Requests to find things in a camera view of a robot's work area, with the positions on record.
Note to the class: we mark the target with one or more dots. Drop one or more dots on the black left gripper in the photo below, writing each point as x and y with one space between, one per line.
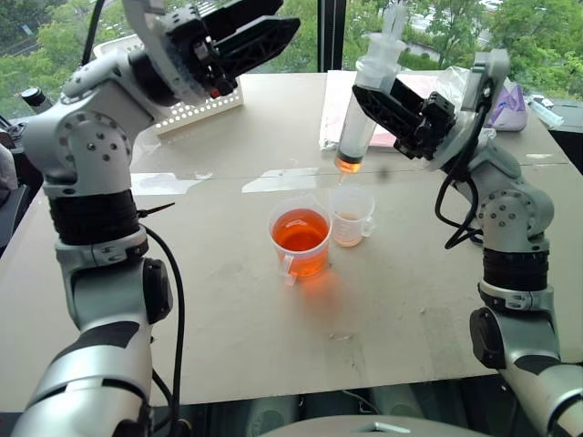
200 54

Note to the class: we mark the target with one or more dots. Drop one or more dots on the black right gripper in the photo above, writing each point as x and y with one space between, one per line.
428 127

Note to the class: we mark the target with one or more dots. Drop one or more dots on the large clear plastic syringe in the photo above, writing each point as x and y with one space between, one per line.
362 114

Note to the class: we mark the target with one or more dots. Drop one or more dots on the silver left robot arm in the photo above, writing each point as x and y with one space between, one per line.
86 136

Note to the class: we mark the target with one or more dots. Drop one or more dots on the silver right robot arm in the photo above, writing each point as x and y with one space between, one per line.
514 205

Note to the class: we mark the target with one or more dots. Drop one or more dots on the small clear measuring cup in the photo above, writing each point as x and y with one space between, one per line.
350 223

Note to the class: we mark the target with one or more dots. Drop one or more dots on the small wrapped syringe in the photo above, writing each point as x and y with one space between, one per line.
546 111

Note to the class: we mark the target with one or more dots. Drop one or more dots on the large cup with red liquid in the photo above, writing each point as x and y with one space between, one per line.
300 241

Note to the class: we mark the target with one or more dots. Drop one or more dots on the clear plastic bag with paper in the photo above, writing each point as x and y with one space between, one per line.
423 82

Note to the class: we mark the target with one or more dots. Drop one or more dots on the white perforated plastic tray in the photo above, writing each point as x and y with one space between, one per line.
200 111

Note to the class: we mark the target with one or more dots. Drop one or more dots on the purple plastic packet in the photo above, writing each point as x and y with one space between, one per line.
510 109

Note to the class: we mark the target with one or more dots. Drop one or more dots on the black side table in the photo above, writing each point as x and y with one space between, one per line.
567 136

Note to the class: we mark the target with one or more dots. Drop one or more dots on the black round eyepiece device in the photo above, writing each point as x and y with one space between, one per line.
36 100

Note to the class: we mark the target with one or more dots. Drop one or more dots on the grey robot torso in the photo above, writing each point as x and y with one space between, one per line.
373 428

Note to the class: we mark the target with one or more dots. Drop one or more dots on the black window frame post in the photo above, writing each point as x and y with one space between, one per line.
331 32

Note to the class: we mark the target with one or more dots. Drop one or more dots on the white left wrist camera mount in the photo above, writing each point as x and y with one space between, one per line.
170 68

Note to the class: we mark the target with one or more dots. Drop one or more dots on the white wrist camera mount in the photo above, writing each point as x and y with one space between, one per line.
170 68
489 75

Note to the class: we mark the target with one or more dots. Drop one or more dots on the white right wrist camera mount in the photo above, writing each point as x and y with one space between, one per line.
489 75

